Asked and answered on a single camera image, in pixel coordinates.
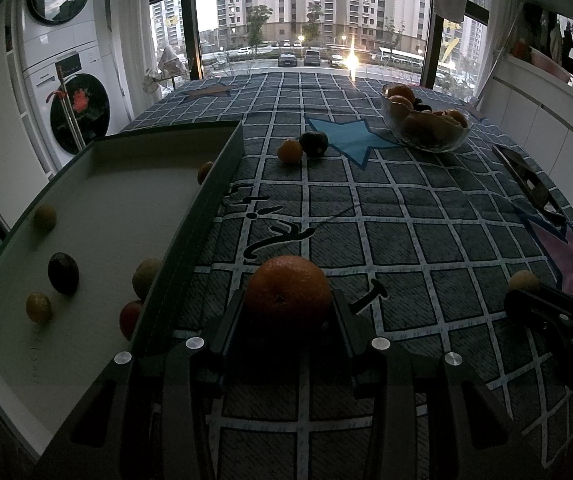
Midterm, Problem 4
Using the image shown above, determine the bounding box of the red small apple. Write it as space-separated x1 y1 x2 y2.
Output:
118 300 142 341

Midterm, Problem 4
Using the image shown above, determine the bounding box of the small orange tangerine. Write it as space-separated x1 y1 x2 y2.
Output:
277 139 303 166

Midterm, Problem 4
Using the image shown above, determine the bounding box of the green-brown kiwi fruit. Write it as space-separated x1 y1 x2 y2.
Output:
131 258 162 301

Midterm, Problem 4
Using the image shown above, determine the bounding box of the large orange fruit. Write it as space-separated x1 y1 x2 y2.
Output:
245 255 332 309

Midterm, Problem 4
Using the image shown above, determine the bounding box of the upper white dryer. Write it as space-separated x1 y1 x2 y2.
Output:
16 0 110 70

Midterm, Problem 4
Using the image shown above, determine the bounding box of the black tablet stand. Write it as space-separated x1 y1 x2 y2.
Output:
492 144 568 235

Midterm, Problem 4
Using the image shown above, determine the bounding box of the red broom with pole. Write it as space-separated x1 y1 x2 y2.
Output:
46 65 86 152

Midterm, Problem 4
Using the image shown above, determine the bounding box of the glass fruit bowl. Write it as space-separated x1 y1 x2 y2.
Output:
381 84 471 153

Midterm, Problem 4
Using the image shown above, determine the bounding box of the dark plum fruit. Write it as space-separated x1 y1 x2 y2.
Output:
298 131 329 160

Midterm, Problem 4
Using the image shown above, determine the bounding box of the small table lamp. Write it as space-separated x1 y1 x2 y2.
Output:
143 46 189 94

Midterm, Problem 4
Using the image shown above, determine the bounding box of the lower white washing machine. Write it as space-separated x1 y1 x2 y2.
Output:
23 44 129 170

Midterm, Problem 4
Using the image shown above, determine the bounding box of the white shallow tray box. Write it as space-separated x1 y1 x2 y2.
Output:
0 120 244 458

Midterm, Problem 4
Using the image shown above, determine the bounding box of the yellow-green small fruit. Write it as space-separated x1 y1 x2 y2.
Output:
25 292 52 325

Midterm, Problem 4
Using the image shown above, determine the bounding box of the checkered dark blue tablecloth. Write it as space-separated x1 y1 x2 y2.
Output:
131 73 573 472

